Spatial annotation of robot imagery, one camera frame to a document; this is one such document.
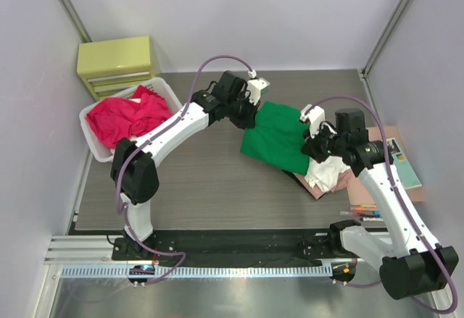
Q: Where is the red t shirt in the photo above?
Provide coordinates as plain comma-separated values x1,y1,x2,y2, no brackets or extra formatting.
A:
86,85,173,149

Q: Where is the pink t shirt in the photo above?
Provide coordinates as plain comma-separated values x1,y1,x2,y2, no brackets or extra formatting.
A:
297,170,354,200

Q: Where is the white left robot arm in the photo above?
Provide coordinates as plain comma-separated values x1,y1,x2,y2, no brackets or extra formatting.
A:
110,71,269,260

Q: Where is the teal paperback book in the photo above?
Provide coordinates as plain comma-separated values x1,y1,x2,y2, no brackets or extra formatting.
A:
386,138,422,190

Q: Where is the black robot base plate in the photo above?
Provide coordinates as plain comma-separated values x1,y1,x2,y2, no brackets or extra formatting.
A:
112,228,351,267

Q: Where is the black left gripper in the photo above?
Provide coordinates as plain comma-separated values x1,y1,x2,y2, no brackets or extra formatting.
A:
225,91,260,130

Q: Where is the black t shirt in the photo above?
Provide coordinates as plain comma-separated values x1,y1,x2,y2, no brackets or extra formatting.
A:
281,170,307,190

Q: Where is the pink desk mat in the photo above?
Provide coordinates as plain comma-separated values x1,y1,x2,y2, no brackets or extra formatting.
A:
347,126,424,205

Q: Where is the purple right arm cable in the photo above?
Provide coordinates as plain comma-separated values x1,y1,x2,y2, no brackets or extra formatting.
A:
311,95,460,315

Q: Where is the yellow green drawer cabinet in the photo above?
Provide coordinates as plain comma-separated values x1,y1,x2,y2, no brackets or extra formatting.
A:
77,35,160,101

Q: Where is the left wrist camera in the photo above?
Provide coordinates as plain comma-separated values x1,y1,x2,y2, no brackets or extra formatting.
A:
246,70,270,105

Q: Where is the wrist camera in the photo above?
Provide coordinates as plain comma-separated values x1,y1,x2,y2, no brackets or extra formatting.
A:
299,104,326,138
246,70,270,105

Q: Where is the white marker pen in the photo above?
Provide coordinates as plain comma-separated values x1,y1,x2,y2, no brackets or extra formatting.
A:
360,217,384,222

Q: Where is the white plastic laundry basket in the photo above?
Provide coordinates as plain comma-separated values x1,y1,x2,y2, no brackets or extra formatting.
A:
79,77,183,163

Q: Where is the aluminium slotted rail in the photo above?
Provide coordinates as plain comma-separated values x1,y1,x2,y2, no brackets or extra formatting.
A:
61,263,333,279

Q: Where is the green t shirt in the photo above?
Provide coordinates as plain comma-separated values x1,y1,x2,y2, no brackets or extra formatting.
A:
240,101,310,175

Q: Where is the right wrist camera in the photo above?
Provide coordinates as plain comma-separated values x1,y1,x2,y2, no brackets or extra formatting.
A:
299,104,326,138

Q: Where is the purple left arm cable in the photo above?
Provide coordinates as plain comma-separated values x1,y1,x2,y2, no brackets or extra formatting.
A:
115,55,186,285

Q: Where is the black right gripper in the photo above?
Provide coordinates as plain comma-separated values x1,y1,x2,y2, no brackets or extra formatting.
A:
303,120,348,164

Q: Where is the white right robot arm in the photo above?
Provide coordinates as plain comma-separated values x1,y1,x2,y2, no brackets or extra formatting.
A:
299,105,459,300

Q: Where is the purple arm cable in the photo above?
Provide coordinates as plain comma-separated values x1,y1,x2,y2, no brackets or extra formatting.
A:
311,95,460,315
115,55,186,285

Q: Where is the white t shirt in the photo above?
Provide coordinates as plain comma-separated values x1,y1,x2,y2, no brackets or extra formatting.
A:
305,156,349,188

